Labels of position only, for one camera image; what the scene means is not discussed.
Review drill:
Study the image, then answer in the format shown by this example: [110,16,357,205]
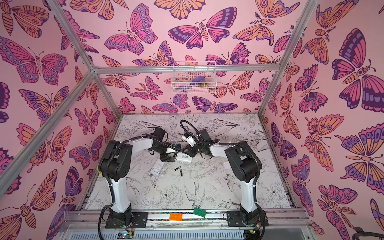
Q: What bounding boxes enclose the orange lego brick on rail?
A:
[169,213,183,222]

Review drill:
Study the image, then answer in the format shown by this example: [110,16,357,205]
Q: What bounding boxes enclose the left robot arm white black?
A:
[98,128,182,229]

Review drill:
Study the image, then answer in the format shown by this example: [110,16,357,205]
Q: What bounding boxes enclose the white wire basket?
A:
[170,61,218,95]

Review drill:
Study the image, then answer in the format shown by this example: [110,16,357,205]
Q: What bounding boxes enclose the purple object in basket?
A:
[191,76,206,85]

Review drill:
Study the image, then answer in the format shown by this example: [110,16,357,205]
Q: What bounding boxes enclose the green circuit board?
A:
[118,231,134,240]

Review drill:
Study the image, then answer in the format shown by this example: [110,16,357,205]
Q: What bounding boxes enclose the white battery cover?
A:
[223,162,232,171]

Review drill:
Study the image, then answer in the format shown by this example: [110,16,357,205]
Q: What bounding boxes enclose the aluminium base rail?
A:
[58,209,317,240]

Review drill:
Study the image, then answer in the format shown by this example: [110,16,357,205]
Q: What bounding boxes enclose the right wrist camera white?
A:
[182,133,198,147]

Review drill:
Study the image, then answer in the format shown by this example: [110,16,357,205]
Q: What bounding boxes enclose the white remote control with batteries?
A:
[151,162,164,175]

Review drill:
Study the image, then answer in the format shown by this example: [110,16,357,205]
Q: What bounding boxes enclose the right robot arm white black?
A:
[183,131,268,227]

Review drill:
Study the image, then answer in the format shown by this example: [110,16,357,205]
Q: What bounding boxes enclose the green lego brick on rail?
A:
[193,208,207,218]

